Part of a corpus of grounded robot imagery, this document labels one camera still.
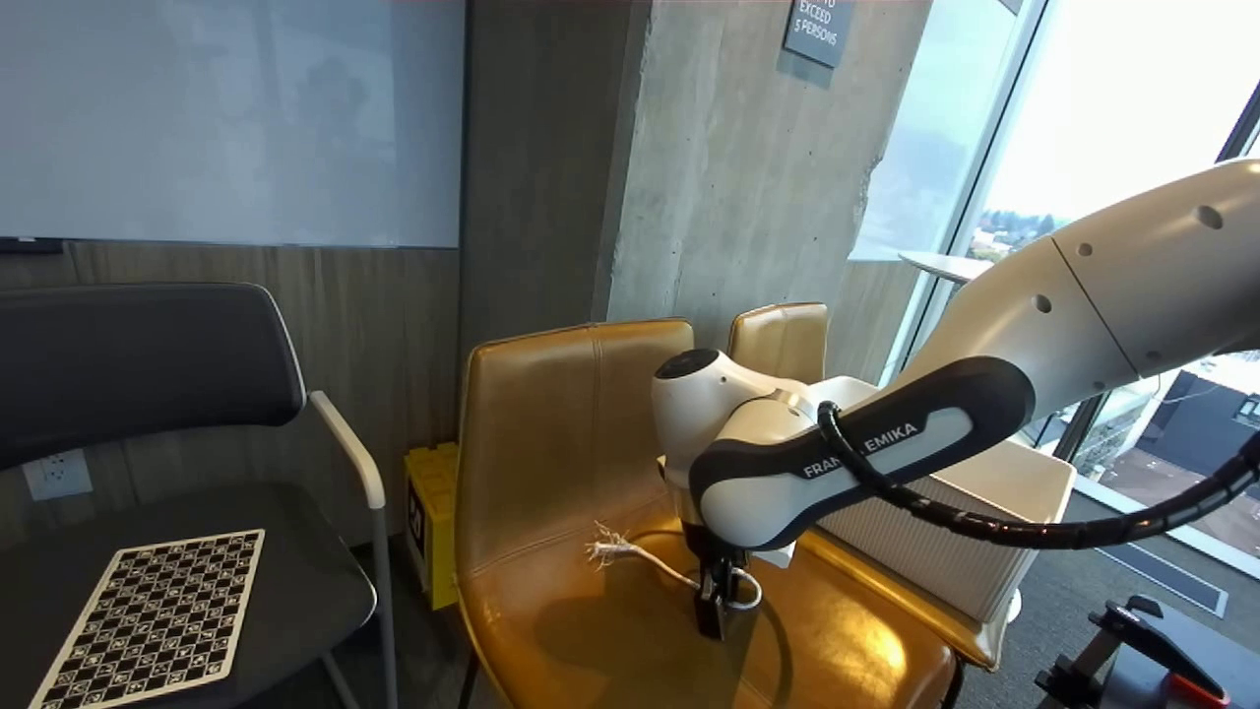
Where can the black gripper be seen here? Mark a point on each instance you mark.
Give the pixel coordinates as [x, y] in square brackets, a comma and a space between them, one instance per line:
[719, 578]

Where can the dark grey armchair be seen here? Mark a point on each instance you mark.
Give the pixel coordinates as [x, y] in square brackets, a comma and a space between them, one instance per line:
[132, 359]

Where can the white plastic basket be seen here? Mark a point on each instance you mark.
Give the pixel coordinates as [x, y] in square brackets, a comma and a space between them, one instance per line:
[954, 552]

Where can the black white patterned board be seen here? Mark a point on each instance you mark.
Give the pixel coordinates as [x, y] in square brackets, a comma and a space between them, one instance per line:
[160, 619]

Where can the grey occupancy sign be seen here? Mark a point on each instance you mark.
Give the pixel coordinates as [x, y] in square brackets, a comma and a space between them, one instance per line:
[817, 28]

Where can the golden chair with ropes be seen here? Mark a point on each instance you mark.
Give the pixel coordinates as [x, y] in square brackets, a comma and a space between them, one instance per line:
[573, 557]

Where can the black red clamp tool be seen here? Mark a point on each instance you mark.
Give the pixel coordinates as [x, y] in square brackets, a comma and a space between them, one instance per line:
[1145, 656]

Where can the wall whiteboard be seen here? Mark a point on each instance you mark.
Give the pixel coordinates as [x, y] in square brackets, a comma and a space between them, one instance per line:
[328, 123]

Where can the white round table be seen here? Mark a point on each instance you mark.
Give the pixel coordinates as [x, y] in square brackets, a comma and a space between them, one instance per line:
[954, 271]

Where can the yellow box on floor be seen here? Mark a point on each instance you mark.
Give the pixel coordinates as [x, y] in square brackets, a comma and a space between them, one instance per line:
[430, 473]

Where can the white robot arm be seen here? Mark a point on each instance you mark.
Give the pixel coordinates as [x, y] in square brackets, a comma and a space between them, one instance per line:
[1123, 295]

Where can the golden chair under basket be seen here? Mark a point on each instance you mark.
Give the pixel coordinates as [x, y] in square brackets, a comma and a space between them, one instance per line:
[794, 341]

